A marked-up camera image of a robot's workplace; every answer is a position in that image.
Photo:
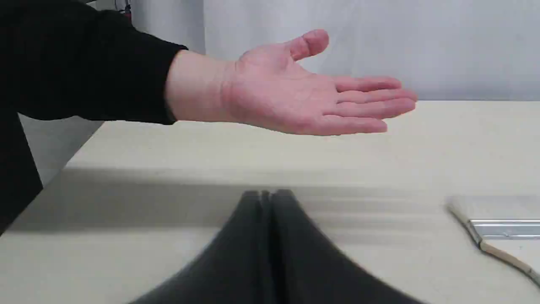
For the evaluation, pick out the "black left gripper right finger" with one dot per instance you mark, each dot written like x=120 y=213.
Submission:
x=308 y=268

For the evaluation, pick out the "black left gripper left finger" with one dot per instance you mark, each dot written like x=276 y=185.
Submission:
x=232 y=269

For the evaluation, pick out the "black sleeved forearm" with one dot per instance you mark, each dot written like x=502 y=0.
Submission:
x=62 y=58

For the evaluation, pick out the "person's open bare hand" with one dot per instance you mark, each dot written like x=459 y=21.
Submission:
x=268 y=88

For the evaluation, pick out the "red fire extinguisher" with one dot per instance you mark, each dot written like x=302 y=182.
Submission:
x=124 y=7

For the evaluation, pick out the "wooden handled paint brush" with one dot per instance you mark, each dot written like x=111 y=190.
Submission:
x=505 y=227

